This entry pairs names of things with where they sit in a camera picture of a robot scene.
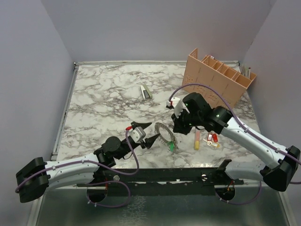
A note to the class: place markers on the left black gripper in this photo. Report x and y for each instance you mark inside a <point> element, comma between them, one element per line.
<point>149,141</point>

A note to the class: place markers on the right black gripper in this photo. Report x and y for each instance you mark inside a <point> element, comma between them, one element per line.
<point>178,126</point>

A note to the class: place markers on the green key tag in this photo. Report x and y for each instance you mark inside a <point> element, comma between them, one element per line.
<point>172,146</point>

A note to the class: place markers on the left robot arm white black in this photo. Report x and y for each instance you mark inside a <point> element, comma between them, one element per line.
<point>38,176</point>

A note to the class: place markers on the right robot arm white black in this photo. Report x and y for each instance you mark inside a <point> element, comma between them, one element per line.
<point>278,164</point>

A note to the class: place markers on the yellow pink marker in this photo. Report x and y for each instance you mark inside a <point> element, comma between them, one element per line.
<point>197,140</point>

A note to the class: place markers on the beige stapler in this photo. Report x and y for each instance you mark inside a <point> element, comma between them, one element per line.
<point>146,94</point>

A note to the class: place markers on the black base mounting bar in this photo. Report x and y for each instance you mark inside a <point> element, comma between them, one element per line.
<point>172,181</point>

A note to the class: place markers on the peach compartment organizer box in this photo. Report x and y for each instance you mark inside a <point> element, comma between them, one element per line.
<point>227,81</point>

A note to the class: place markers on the pens behind organizer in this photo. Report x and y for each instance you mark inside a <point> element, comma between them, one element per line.
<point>245,71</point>

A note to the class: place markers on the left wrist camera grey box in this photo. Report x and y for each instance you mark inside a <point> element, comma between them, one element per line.
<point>137,135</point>

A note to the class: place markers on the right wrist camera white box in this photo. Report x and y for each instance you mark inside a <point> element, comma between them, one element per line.
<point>177,105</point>

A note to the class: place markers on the aluminium table frame rail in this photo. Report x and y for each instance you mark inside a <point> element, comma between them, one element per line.
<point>65,110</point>

